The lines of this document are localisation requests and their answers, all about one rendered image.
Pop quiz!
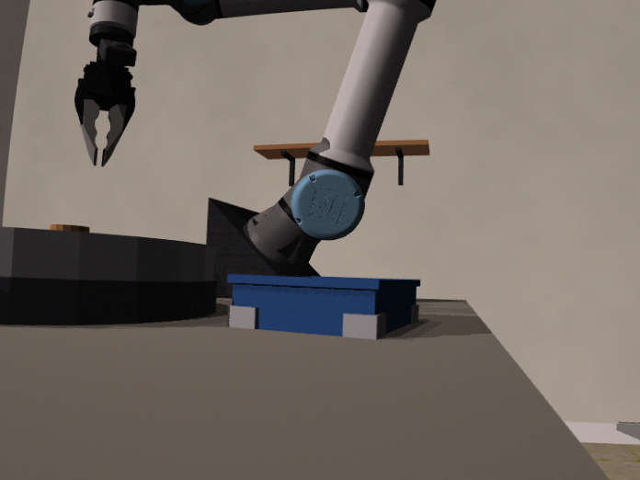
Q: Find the bronze cylindrical sleeve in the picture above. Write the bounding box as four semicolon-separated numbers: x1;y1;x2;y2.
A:
50;224;90;232

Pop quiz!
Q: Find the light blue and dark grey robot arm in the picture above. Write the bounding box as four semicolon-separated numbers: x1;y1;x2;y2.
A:
87;0;436;276

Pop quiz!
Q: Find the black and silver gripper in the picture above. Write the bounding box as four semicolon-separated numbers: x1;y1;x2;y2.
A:
74;25;136;166

